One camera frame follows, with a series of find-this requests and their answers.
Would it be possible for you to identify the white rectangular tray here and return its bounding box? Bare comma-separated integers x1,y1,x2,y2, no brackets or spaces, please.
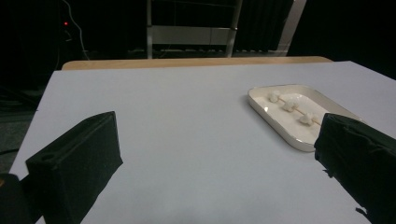
247,83,363,153

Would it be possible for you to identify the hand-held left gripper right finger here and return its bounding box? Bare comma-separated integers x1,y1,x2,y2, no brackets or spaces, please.
313,112,396,224

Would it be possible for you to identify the dark device with red light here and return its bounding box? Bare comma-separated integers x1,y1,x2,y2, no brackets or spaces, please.
59,17,74,43

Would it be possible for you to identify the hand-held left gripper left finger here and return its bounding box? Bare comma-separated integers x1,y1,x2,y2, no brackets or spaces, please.
25,110,123,224

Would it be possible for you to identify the wooden skewer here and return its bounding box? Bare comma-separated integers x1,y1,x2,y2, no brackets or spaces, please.
276,96,324,126

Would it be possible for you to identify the white cable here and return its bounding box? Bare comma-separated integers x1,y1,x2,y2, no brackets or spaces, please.
61,0,92,61

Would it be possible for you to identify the metal stand frame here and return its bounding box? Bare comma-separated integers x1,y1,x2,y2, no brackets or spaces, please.
145,0,245,60

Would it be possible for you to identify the white post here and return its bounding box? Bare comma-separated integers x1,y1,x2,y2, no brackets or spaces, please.
276,0,308,58

